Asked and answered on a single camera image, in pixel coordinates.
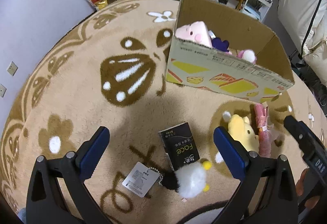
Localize dark purple plush toy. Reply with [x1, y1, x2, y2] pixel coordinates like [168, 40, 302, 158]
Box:
[212, 37, 230, 53]

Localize white paper hang tag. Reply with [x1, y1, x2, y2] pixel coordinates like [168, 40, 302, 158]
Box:
[122, 161, 160, 198]

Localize black tissue pack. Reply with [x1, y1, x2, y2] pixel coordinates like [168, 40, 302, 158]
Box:
[158, 122, 200, 171]

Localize white metal trolley cart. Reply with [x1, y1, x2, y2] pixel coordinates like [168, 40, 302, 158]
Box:
[241, 0, 273, 22]

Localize white wall socket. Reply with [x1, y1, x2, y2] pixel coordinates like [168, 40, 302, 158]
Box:
[0, 84, 7, 98]
[7, 62, 18, 76]

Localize yellow plush dog toy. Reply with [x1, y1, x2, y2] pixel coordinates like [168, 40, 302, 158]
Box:
[222, 111, 259, 153]

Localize cardboard box with yellow print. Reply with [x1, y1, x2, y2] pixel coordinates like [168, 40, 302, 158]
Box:
[165, 0, 295, 103]

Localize pink packaged cloth bundle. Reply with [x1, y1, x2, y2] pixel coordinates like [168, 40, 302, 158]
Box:
[254, 101, 281, 158]

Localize beige brown patterned rug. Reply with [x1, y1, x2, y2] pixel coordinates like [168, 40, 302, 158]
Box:
[1, 0, 326, 223]

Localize person's right hand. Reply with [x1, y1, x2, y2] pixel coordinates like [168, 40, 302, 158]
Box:
[295, 169, 320, 210]

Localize white black fluffy chick toy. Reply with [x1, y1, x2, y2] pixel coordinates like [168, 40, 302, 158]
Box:
[160, 160, 212, 199]

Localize pink white striped plush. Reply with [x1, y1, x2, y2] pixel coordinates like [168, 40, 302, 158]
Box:
[175, 21, 213, 48]

